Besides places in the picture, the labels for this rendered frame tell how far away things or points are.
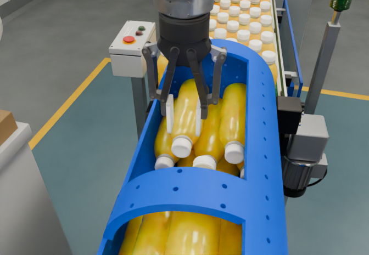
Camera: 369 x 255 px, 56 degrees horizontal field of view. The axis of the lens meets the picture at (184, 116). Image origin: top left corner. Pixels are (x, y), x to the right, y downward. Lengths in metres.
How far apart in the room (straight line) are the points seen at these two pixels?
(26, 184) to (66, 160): 1.24
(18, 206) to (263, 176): 0.74
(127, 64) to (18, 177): 0.44
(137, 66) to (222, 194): 0.69
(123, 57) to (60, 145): 1.44
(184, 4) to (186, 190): 0.25
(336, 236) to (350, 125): 0.95
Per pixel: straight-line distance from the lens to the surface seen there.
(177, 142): 0.68
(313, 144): 1.19
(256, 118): 0.63
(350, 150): 2.50
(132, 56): 1.07
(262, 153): 0.57
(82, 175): 2.20
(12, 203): 1.07
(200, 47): 0.53
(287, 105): 1.02
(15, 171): 1.03
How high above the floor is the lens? 1.60
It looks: 40 degrees down
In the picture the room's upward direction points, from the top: straight up
